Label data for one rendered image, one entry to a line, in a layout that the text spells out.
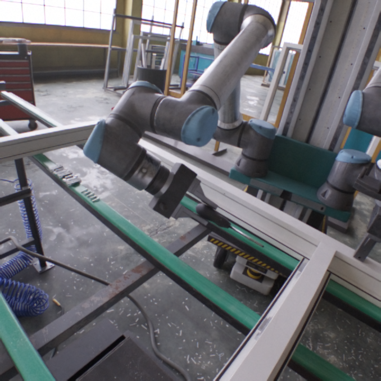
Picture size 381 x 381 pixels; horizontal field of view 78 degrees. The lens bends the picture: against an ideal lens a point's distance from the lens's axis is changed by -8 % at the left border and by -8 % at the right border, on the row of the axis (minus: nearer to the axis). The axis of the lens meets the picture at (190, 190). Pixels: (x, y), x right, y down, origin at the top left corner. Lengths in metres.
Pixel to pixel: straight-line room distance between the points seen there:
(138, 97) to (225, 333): 1.29
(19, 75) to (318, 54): 3.26
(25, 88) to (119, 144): 3.32
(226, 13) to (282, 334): 0.94
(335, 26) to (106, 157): 1.26
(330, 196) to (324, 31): 0.79
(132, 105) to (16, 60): 3.23
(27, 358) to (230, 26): 1.04
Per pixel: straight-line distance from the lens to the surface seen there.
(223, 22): 1.03
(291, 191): 1.40
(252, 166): 1.39
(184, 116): 0.54
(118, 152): 0.56
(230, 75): 0.68
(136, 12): 9.55
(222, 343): 1.52
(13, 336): 0.55
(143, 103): 0.59
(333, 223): 2.71
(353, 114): 0.72
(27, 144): 1.12
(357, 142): 4.26
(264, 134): 1.34
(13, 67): 3.78
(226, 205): 0.80
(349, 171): 1.35
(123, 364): 0.79
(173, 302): 1.60
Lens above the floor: 1.32
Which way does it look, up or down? 31 degrees down
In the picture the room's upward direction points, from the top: 10 degrees clockwise
